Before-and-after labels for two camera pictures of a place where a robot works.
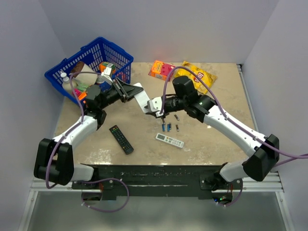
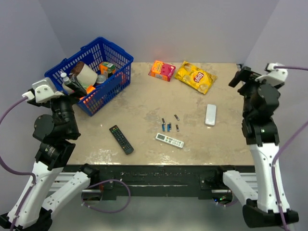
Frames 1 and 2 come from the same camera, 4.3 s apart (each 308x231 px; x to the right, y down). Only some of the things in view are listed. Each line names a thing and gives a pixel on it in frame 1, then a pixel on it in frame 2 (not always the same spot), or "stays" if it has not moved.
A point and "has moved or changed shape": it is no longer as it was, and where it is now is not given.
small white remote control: (142, 98) has moved or changed shape
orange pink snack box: (160, 70) stays
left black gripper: (125, 91) -> (73, 83)
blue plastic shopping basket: (101, 50) stays
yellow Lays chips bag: (208, 78) stays
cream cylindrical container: (88, 79) stays
